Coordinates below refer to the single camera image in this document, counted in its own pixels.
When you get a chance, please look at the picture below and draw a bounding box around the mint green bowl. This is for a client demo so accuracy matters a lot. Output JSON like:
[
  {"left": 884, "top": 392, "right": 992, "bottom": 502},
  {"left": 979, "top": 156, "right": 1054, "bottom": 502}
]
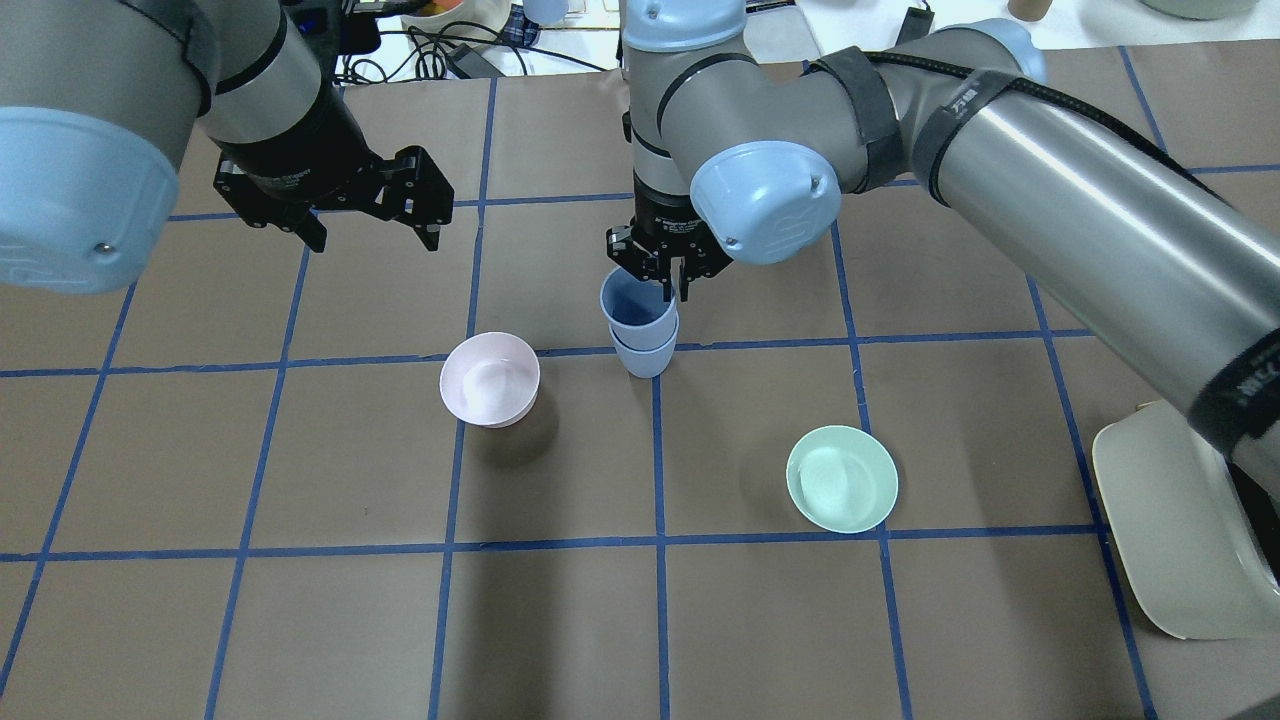
[{"left": 785, "top": 425, "right": 900, "bottom": 536}]

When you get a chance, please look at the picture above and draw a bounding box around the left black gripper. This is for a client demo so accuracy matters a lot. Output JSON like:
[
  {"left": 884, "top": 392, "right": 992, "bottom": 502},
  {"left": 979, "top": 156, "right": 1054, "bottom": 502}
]
[{"left": 212, "top": 145, "right": 454, "bottom": 254}]

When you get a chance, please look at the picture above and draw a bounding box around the cream white toaster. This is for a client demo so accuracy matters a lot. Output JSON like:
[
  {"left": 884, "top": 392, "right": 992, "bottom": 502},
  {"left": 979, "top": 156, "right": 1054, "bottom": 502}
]
[{"left": 1091, "top": 401, "right": 1279, "bottom": 641}]

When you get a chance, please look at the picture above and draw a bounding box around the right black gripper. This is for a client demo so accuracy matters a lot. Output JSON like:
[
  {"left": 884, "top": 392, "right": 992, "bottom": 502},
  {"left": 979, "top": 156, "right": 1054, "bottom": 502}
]
[{"left": 605, "top": 205, "right": 733, "bottom": 305}]

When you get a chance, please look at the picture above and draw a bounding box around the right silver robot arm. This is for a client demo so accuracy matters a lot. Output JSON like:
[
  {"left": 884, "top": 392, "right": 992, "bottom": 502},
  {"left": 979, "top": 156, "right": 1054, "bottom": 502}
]
[{"left": 609, "top": 1, "right": 1279, "bottom": 495}]

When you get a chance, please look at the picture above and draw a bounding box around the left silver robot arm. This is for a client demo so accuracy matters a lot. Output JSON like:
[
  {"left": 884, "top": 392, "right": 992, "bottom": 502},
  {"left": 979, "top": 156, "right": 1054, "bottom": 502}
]
[{"left": 1, "top": 1, "right": 454, "bottom": 295}]

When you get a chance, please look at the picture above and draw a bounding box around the pink bowl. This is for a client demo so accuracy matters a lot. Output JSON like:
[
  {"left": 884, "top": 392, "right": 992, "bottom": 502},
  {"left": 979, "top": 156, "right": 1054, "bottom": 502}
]
[{"left": 439, "top": 332, "right": 541, "bottom": 428}]

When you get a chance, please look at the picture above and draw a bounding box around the blue cup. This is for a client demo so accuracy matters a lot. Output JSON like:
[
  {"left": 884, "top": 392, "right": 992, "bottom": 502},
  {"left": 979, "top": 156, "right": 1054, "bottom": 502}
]
[
  {"left": 599, "top": 268, "right": 678, "bottom": 351},
  {"left": 611, "top": 323, "right": 680, "bottom": 379}
]

